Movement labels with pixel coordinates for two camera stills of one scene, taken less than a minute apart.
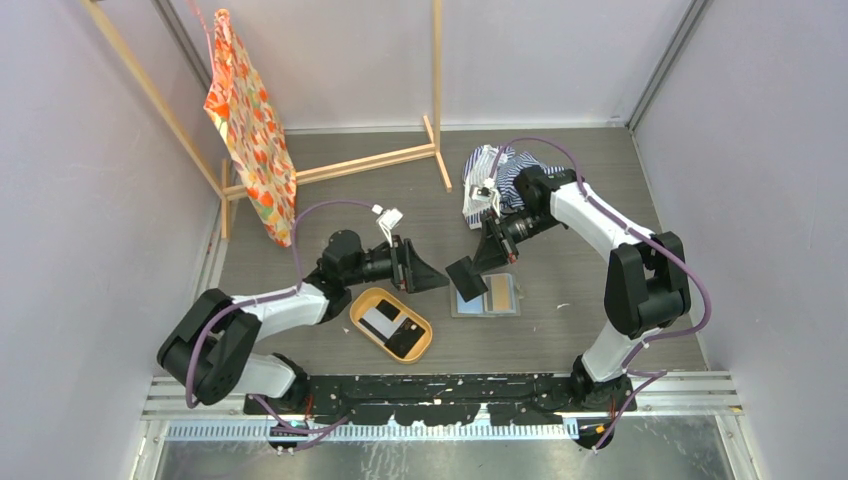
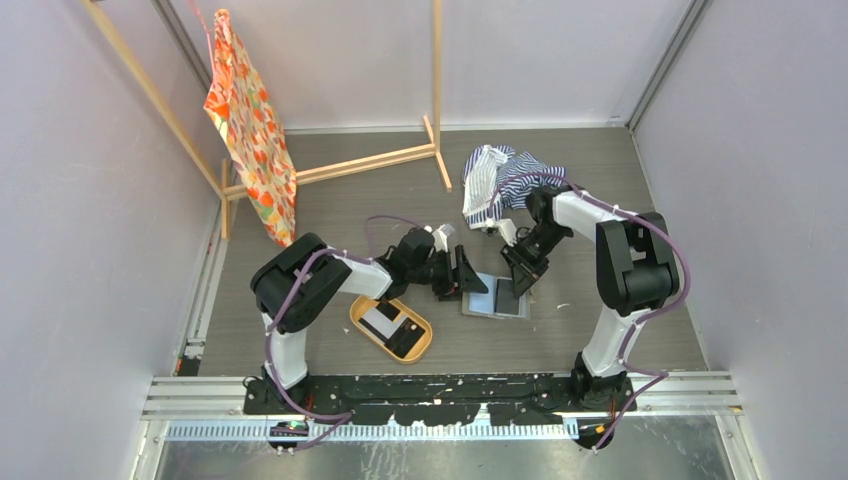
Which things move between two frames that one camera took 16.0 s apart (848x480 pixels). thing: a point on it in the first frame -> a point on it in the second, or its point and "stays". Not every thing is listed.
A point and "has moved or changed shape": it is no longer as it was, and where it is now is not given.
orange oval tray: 371,297 stays
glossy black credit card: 405,338 stays
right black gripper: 492,250 -> 525,271
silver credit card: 382,323 stays
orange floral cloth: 241,108 stays
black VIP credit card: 469,285 has moved or changed shape
